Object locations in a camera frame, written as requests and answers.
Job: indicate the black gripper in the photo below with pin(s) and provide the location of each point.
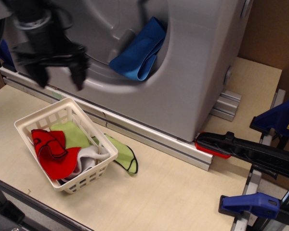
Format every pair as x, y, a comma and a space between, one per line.
48, 45

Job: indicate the blue cloth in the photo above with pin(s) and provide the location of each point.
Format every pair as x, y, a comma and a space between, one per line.
136, 61

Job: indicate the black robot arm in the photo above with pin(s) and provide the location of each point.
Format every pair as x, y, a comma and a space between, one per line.
35, 7

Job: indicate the white plastic laundry basket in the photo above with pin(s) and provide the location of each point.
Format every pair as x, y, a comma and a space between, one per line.
59, 113

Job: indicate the blue clamp behind machine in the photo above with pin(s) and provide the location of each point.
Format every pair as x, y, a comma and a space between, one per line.
5, 54

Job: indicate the grey toy washing machine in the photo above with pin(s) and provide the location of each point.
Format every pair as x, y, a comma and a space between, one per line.
191, 69

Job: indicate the light green cloth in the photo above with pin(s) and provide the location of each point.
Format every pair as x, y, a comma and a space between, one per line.
75, 137

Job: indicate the white grey cloth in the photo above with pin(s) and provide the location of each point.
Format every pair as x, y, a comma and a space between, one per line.
87, 158

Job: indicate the red cloth black trim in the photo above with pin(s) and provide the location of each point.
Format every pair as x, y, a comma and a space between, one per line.
56, 160

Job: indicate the short aluminium extrusion block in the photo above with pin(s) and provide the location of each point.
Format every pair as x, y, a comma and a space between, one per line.
226, 106

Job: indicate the brown cardboard box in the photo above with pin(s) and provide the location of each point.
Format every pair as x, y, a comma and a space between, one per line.
266, 38

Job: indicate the blue Irwin clamp upper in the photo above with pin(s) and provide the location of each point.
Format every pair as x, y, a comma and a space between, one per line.
276, 118

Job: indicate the blue irwin clamp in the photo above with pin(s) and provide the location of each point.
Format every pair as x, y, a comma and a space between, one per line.
276, 118
258, 204

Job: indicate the black red bar clamp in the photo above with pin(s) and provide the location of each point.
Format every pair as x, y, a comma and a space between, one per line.
265, 158

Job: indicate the blue Irwin clamp lower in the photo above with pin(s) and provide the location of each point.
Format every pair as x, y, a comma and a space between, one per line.
258, 204

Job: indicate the black table edge frame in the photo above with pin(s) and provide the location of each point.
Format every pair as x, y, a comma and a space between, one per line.
21, 212

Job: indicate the long aluminium extrusion rail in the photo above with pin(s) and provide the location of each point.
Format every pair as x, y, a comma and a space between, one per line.
182, 150

